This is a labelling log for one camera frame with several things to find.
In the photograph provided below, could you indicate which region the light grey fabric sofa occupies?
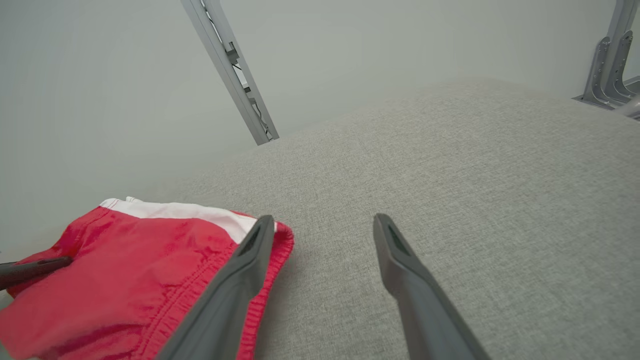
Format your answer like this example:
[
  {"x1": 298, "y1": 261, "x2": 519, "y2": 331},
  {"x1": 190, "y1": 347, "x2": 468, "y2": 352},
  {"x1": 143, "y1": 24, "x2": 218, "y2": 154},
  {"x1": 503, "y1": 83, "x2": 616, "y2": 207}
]
[{"x1": 0, "y1": 77, "x2": 640, "y2": 360}]

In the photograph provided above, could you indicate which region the grey metal bracket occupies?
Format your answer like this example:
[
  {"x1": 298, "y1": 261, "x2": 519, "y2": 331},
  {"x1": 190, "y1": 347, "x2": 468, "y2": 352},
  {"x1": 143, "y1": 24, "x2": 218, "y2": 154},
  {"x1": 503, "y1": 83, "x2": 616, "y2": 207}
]
[{"x1": 572, "y1": 0, "x2": 640, "y2": 121}]

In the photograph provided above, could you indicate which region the red and white garment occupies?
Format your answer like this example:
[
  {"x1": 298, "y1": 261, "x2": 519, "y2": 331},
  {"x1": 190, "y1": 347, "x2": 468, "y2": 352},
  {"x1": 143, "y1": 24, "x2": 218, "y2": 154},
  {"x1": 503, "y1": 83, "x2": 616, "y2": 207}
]
[{"x1": 0, "y1": 196, "x2": 295, "y2": 360}]

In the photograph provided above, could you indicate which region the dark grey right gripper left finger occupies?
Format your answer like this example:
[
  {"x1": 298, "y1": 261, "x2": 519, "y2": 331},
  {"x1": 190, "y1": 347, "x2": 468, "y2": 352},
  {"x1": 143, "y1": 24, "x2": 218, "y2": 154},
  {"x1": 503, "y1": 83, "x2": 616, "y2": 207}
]
[{"x1": 155, "y1": 215, "x2": 275, "y2": 360}]

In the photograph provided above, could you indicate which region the aluminium frame post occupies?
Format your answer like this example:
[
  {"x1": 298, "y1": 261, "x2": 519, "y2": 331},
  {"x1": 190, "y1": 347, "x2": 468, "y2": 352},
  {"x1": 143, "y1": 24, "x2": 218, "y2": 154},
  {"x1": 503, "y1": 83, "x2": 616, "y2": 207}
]
[{"x1": 181, "y1": 0, "x2": 280, "y2": 146}]

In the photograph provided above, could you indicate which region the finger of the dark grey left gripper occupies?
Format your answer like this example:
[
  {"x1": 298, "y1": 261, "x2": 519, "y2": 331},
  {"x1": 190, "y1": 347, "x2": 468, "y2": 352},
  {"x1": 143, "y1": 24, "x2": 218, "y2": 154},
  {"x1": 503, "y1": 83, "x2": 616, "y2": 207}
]
[{"x1": 0, "y1": 256, "x2": 74, "y2": 292}]

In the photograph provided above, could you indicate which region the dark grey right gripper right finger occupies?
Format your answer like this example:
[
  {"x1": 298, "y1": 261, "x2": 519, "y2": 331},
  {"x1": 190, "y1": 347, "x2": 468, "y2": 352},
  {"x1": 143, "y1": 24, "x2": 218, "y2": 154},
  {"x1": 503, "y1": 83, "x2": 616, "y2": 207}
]
[{"x1": 373, "y1": 213, "x2": 492, "y2": 360}]

